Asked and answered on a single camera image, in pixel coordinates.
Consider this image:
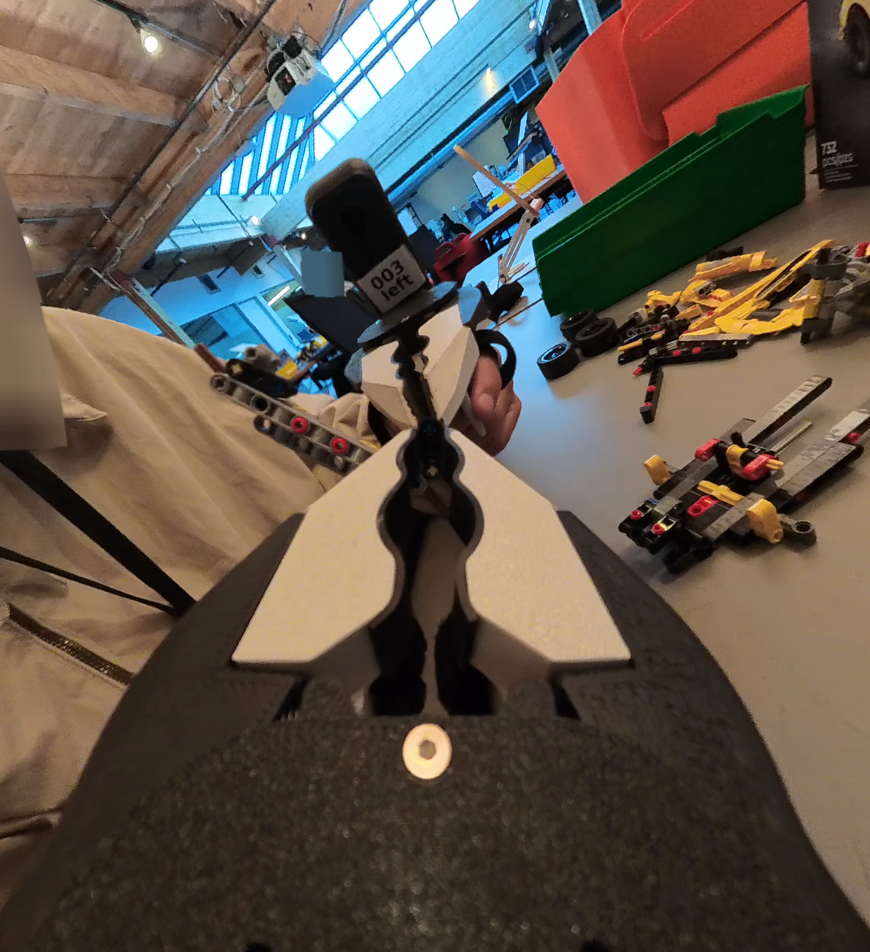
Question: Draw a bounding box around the wooden stand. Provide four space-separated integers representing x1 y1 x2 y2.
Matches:
453 145 549 289

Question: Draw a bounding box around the person's left hand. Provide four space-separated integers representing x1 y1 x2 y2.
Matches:
451 356 522 456

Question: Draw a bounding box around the toy brick chassis assembly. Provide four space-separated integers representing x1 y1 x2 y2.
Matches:
617 375 870 575

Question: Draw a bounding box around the black angled panel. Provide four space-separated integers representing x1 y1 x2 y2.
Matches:
286 290 378 356

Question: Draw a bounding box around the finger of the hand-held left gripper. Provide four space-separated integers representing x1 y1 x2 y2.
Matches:
360 342 418 430
416 305 480 422

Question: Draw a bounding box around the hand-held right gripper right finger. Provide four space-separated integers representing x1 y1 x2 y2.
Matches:
450 431 633 715

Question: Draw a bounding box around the orange plastic carry case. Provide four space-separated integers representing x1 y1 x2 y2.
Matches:
535 0 812 207

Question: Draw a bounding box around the black lanyard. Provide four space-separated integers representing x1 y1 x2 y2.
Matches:
0 450 199 620

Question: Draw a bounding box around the grey beam toy brick subassembly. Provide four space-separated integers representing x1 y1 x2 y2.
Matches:
208 360 385 478

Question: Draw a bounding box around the red chair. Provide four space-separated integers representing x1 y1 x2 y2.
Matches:
433 234 492 288

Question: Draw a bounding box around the pile of yellow toy bricks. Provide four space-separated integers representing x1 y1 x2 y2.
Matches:
537 238 870 382

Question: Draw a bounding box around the white ceiling camera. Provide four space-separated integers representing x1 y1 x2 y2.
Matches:
266 33 318 114

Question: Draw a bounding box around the white table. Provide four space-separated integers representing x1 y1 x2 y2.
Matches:
464 216 579 322

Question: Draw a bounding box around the small grey black toy connector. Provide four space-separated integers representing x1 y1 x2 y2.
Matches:
405 420 457 516

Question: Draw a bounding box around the toy car box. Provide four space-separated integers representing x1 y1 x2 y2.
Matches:
807 0 870 191

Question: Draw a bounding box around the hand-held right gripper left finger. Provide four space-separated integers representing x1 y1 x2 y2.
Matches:
232 431 415 715

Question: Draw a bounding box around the green plastic bin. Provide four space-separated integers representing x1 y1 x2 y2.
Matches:
531 85 810 318

